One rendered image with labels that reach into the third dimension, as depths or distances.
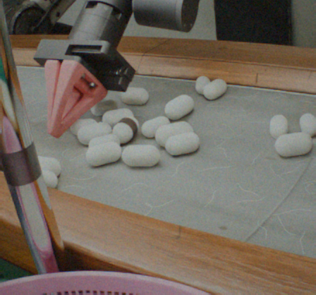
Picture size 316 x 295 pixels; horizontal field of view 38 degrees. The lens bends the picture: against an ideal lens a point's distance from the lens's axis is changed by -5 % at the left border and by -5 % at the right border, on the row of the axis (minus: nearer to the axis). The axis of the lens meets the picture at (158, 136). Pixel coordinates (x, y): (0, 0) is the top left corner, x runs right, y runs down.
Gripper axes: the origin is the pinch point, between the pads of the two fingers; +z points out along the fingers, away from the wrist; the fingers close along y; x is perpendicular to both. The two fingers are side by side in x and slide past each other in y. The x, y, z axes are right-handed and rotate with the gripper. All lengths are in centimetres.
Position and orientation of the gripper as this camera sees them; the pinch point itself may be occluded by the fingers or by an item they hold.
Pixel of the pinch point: (55, 128)
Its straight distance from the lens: 51.1
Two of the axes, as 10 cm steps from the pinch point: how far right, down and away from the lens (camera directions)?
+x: 4.3, 3.9, 8.2
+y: 8.5, 1.5, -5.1
